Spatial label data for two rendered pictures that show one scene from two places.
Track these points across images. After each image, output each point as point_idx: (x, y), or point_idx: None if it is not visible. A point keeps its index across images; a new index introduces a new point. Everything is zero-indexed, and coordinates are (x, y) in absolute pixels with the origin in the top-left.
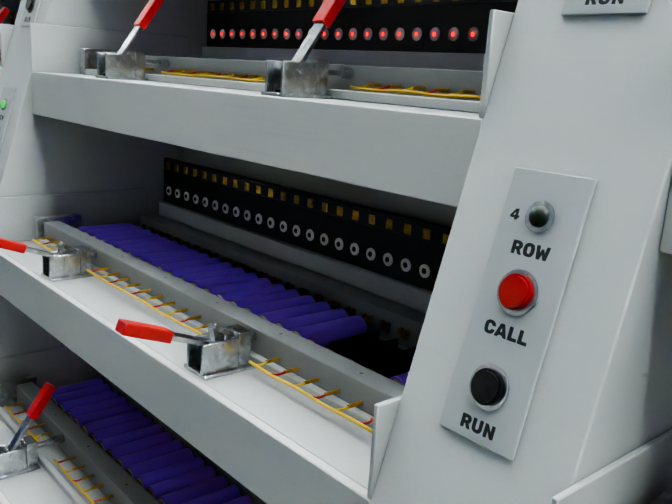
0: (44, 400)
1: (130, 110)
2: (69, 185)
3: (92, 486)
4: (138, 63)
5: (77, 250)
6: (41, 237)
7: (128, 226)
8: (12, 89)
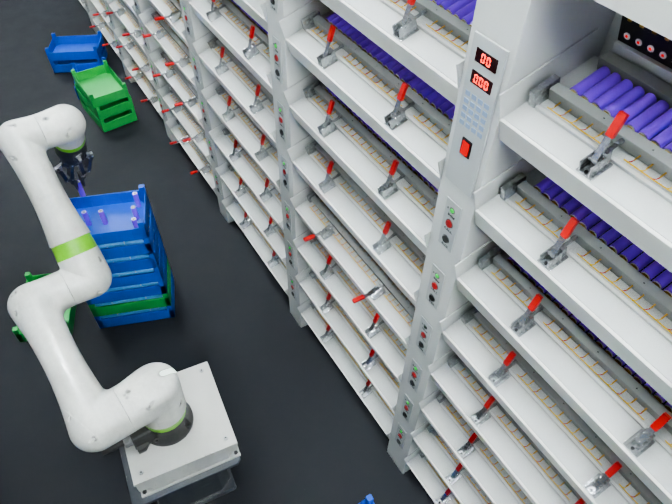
0: (330, 260)
1: (335, 213)
2: None
3: (350, 280)
4: (331, 183)
5: (328, 228)
6: (312, 206)
7: None
8: (285, 160)
